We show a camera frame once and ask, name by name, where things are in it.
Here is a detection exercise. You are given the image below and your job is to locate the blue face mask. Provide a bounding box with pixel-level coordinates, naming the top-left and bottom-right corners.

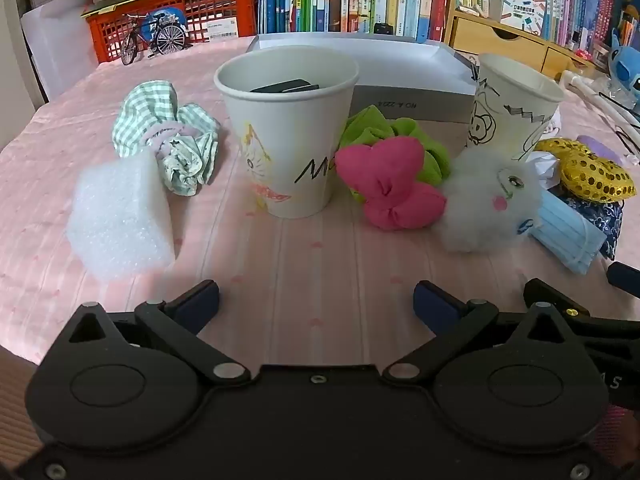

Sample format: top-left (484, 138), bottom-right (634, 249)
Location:
top-left (530, 194), bottom-right (608, 276)

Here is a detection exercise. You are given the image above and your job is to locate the paper cup with mouse drawing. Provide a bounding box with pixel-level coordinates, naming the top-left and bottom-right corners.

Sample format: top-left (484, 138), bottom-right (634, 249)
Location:
top-left (465, 53), bottom-right (566, 161)

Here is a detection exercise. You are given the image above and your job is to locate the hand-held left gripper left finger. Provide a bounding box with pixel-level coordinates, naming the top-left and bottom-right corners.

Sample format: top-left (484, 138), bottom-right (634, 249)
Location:
top-left (65, 280), bottom-right (251, 386)

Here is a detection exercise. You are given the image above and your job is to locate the lime green scrunchie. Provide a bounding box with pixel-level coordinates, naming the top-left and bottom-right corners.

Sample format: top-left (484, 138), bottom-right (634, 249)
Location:
top-left (340, 105), bottom-right (452, 203)

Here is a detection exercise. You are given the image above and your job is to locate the white fluffy plush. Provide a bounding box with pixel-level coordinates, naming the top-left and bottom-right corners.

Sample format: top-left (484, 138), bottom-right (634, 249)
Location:
top-left (432, 150), bottom-right (543, 253)

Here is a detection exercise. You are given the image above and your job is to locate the white plastic tube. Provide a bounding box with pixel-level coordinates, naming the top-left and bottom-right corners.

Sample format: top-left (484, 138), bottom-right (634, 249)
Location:
top-left (560, 70), bottom-right (640, 131)

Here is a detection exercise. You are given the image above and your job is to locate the white cloth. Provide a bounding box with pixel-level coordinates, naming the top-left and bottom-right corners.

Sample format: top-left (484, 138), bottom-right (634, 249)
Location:
top-left (522, 151), bottom-right (561, 191)

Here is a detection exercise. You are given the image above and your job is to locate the blue cartoon plush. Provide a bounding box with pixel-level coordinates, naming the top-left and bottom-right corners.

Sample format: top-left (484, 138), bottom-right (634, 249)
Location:
top-left (605, 27), bottom-right (640, 106)

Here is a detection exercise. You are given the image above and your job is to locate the green checked scrunchie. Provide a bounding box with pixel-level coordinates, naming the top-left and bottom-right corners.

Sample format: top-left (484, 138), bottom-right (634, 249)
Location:
top-left (111, 80), bottom-right (221, 196)

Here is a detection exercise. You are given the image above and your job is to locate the grey cardboard box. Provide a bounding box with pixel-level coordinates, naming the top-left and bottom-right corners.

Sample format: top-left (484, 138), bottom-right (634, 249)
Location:
top-left (246, 32), bottom-right (478, 123)

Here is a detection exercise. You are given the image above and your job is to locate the paper cup with cat drawing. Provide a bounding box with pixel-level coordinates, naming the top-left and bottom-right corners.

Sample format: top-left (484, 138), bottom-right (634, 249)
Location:
top-left (214, 46), bottom-right (361, 219)

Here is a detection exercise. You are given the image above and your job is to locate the white printed card box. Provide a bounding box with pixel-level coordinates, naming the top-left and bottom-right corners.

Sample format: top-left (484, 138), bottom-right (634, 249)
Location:
top-left (487, 0), bottom-right (546, 36)

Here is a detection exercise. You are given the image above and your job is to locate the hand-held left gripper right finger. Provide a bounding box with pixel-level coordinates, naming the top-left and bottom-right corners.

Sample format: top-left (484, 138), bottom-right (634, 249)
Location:
top-left (382, 280), bottom-right (583, 388)

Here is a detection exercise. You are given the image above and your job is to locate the wooden desk organizer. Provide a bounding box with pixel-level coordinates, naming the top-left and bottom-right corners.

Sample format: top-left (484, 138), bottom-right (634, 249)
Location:
top-left (442, 0), bottom-right (598, 81)

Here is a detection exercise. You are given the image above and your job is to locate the black rectangular object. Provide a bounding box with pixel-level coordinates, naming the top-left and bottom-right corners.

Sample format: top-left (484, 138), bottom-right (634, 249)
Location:
top-left (249, 78), bottom-right (321, 95)

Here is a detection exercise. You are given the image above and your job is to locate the blue brocade pouch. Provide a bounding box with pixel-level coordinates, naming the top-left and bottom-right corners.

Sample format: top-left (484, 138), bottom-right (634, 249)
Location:
top-left (560, 195), bottom-right (625, 261)

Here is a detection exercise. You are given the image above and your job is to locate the red plastic crate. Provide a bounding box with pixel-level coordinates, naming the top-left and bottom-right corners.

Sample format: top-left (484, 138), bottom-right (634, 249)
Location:
top-left (82, 0), bottom-right (258, 65)

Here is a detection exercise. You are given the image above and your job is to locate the black thin wire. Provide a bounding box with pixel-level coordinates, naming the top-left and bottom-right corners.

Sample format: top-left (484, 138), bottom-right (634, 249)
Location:
top-left (595, 91), bottom-right (640, 161)

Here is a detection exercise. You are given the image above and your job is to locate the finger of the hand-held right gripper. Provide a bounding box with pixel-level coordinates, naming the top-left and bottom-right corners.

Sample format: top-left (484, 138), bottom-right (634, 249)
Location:
top-left (523, 278), bottom-right (640, 333)
top-left (607, 262), bottom-right (640, 292)

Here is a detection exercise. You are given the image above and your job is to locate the blue round hand fan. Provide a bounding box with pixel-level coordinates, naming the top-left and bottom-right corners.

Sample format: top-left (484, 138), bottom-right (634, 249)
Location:
top-left (140, 7), bottom-right (188, 41)

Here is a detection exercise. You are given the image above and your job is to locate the purple plush toy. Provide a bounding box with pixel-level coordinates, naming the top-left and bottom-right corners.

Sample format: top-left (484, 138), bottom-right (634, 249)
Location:
top-left (575, 134), bottom-right (628, 166)

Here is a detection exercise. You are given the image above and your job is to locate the row of small paperback books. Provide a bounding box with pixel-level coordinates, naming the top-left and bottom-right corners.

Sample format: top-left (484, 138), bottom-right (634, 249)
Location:
top-left (447, 0), bottom-right (640, 61)

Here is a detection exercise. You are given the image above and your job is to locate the pink tablecloth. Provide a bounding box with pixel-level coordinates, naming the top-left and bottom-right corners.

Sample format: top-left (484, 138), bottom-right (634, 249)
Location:
top-left (0, 35), bottom-right (640, 366)

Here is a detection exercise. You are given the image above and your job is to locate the miniature black bicycle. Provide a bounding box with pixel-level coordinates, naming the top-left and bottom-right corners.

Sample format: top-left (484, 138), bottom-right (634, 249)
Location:
top-left (120, 12), bottom-right (193, 66)

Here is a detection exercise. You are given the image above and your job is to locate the white foam block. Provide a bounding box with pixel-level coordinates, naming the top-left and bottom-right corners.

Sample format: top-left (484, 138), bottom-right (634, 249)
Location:
top-left (66, 150), bottom-right (177, 282)

